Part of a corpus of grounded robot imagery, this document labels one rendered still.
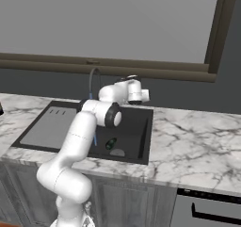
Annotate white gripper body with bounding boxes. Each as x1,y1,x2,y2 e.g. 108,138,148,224
127,80,143,105

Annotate black kitchen sink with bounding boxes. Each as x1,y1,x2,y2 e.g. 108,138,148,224
10,100,154,166

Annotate grey arched sink faucet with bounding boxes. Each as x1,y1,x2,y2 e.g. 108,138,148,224
88,66,103,101

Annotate dark round sink drain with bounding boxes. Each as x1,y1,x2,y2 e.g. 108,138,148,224
104,137,118,151

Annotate grey cabinet door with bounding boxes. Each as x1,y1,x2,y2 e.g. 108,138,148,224
0,162,59,227
92,176,155,227

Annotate grey dishwasher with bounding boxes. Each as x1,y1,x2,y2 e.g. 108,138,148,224
169,187,241,227

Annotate brown window frame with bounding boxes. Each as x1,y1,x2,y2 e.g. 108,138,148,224
0,0,241,84

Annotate black dishwasher handle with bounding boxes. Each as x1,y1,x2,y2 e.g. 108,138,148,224
190,202,241,226

